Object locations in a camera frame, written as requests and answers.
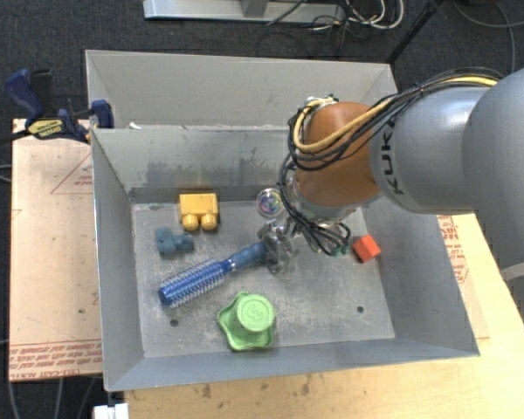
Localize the green star-shaped cup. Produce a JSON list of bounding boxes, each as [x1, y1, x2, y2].
[[216, 290, 278, 353]]

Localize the blue hair brush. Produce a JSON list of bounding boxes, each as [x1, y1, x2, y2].
[[157, 240, 272, 310]]

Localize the blue-grey toy figure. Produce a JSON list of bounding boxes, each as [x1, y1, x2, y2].
[[155, 226, 196, 259]]

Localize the grey metal bin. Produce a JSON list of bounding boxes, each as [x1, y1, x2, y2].
[[85, 49, 481, 393]]

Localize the clear glass ball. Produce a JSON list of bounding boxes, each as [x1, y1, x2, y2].
[[255, 187, 284, 218]]

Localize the brown cardboard board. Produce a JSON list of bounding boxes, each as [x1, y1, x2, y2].
[[8, 118, 493, 383]]

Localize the orange-red block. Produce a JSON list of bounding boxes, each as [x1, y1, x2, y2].
[[351, 234, 383, 264]]

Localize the yellow toy brick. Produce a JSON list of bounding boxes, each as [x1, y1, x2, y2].
[[178, 192, 221, 233]]

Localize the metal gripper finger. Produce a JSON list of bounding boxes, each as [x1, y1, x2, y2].
[[265, 241, 299, 276], [257, 218, 292, 248]]

